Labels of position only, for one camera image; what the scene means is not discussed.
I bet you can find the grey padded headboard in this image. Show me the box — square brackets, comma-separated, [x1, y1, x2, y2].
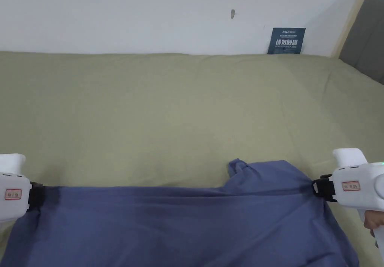
[338, 0, 384, 86]

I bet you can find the person's right hand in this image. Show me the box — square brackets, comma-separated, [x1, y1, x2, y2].
[363, 210, 384, 237]

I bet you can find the blue shirt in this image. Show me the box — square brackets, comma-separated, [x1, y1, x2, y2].
[0, 158, 360, 267]

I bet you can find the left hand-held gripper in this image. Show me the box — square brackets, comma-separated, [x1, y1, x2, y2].
[0, 153, 46, 224]

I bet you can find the dark blue sign card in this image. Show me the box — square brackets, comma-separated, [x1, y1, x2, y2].
[267, 28, 306, 55]

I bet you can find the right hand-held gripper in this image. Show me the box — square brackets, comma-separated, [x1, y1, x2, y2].
[312, 148, 384, 267]

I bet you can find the bed with pale green sheet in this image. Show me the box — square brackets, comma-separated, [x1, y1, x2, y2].
[0, 51, 384, 267]

